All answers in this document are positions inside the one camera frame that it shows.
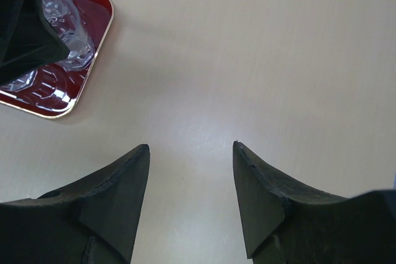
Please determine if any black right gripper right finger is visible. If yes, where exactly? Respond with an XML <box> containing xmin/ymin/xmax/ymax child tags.
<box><xmin>233</xmin><ymin>142</ymin><xmax>395</xmax><ymax>263</ymax></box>

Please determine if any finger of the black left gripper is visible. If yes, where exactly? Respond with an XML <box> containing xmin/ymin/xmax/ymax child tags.
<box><xmin>1</xmin><ymin>0</ymin><xmax>69</xmax><ymax>85</ymax></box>

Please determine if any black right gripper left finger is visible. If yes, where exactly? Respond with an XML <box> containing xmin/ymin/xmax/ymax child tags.
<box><xmin>1</xmin><ymin>144</ymin><xmax>150</xmax><ymax>263</ymax></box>

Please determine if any clear faceted glass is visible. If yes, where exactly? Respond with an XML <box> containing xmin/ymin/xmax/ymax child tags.
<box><xmin>1</xmin><ymin>70</ymin><xmax>38</xmax><ymax>92</ymax></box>
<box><xmin>42</xmin><ymin>0</ymin><xmax>95</xmax><ymax>71</ymax></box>

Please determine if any red lacquer tray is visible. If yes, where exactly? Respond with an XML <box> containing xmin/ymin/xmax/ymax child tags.
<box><xmin>1</xmin><ymin>0</ymin><xmax>114</xmax><ymax>119</ymax></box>

